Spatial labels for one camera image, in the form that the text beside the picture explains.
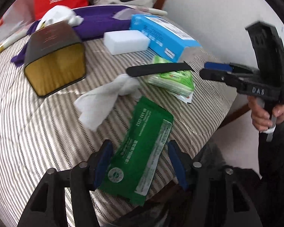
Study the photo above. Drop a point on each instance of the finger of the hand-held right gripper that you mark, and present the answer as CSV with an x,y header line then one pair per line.
x,y
217,65
215,75

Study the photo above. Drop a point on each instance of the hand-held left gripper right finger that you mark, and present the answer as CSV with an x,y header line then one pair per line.
x,y
178,167

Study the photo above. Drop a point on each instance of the brown wooden baseboard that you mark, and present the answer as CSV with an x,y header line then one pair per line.
x,y
234,112

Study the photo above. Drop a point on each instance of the light green tissue pack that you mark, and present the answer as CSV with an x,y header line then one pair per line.
x,y
172,80

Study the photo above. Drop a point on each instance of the printed paper roll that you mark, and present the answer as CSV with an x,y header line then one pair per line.
x,y
156,11

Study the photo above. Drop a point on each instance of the white sponge block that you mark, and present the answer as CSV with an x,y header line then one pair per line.
x,y
125,41

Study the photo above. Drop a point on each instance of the person's right hand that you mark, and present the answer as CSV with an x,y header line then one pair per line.
x,y
258,118

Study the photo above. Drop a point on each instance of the dark green wet wipe packet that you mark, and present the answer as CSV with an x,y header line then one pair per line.
x,y
142,141

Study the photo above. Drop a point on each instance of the dark box with gold end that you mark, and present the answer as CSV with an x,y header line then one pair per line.
x,y
52,45

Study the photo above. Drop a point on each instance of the blue tissue box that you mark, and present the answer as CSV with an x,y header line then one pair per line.
x,y
161,35

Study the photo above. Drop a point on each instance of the person's right forearm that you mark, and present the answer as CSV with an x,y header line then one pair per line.
x,y
274,158

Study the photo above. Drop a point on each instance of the purple towel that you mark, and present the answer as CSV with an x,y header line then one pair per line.
x,y
97,21

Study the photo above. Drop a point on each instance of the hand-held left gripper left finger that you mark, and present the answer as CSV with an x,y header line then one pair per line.
x,y
103,165

